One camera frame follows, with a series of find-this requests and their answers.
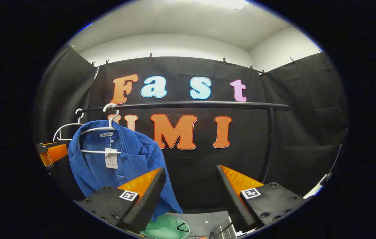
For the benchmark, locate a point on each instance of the black backdrop cloth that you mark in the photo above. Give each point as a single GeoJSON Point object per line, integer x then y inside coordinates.
{"type": "Point", "coordinates": [201, 166]}

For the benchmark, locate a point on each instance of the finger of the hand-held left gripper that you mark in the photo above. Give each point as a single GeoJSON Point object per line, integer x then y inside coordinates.
{"type": "Point", "coordinates": [57, 152]}

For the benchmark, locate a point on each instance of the row of backdrop clips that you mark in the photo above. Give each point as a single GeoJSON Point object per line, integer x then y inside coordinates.
{"type": "Point", "coordinates": [150, 55]}

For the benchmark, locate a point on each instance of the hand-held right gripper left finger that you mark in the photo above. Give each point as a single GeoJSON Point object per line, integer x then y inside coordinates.
{"type": "Point", "coordinates": [148, 199]}

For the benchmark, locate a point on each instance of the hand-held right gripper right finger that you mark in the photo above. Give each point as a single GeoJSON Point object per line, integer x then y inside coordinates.
{"type": "Point", "coordinates": [233, 199]}

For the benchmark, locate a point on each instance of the black clothes rack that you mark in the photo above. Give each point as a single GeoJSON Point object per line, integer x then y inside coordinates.
{"type": "Point", "coordinates": [191, 104]}

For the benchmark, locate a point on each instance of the white plastic hanger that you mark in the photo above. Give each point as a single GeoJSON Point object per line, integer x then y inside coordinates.
{"type": "Point", "coordinates": [65, 125]}
{"type": "Point", "coordinates": [95, 151]}

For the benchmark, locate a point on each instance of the green laundry hamper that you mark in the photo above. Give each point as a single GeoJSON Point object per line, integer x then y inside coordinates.
{"type": "Point", "coordinates": [164, 229]}

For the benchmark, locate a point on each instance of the grey ribbed appliance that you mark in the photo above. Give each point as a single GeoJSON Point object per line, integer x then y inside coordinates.
{"type": "Point", "coordinates": [223, 232]}

